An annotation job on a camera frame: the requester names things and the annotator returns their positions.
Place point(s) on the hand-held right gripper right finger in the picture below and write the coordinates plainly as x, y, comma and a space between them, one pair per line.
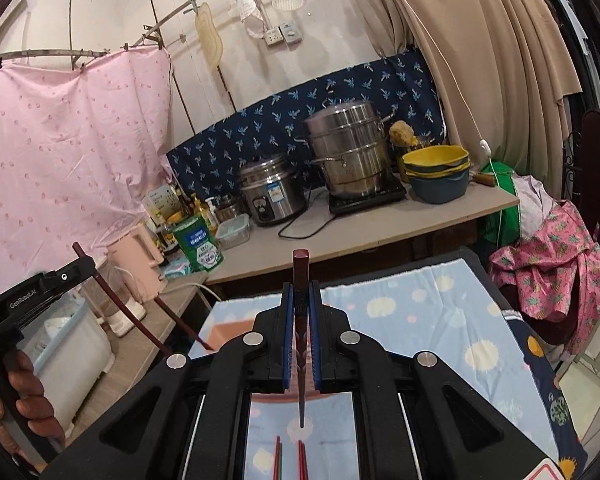
316, 340

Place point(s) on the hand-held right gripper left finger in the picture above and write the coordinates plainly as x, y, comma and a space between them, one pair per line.
290, 340

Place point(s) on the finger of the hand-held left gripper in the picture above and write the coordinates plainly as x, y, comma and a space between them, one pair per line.
77, 269

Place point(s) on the dark red chopstick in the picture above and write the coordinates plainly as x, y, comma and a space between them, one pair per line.
130, 310
300, 270

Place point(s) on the person's left hand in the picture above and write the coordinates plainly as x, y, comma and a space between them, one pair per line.
35, 385

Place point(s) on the pink electric kettle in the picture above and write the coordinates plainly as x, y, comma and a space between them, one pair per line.
135, 260

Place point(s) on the clear blender jug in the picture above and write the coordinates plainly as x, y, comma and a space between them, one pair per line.
122, 310

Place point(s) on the white storage box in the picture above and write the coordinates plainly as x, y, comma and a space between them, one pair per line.
80, 360

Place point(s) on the light blue packet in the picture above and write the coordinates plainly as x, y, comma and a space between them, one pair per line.
176, 267

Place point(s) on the white carton box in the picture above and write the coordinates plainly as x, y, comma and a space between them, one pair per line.
162, 205

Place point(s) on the pink curtain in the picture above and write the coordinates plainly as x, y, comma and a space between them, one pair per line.
55, 160

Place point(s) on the light blue printed cloth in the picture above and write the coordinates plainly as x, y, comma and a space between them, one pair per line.
430, 320

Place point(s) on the clear food container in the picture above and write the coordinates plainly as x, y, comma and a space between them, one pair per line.
232, 232

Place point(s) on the green canister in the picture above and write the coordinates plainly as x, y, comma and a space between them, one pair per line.
200, 245

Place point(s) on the green chopstick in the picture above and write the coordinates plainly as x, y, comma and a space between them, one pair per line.
281, 465

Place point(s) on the yellow pump bottle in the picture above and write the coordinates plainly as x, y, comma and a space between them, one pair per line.
211, 217

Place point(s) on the silver rice cooker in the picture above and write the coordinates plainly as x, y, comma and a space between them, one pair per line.
270, 195

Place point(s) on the black induction cooker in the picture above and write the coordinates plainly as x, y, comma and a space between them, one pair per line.
380, 195

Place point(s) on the stainless steel steamer pot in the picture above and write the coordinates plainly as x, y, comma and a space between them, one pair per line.
347, 160

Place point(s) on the blue basin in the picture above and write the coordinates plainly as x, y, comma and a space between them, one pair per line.
437, 190

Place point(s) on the yellow basin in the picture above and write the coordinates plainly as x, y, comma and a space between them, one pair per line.
435, 156

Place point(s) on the metal curtain rod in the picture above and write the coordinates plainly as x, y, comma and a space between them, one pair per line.
45, 52

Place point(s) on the green bag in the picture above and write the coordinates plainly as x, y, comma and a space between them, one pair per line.
500, 220

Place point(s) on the tan loofah sponge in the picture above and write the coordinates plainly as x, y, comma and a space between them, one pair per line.
401, 133

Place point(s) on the blue floral cloth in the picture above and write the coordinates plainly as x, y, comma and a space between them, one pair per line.
280, 110

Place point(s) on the navy printed cloth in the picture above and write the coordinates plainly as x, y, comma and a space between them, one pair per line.
550, 385

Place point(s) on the pink pineapple print cloth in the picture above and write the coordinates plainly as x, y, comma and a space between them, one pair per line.
555, 260

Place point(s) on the beige hanging paddle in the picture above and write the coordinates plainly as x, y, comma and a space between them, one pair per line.
210, 35

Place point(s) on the white hanging bag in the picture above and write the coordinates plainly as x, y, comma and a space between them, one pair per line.
247, 15

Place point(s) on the beige curtain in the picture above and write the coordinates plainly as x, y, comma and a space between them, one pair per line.
480, 60

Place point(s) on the dark hanging clothes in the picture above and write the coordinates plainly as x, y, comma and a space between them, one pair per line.
580, 20

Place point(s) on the white wall socket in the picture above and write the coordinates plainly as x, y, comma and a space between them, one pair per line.
283, 35

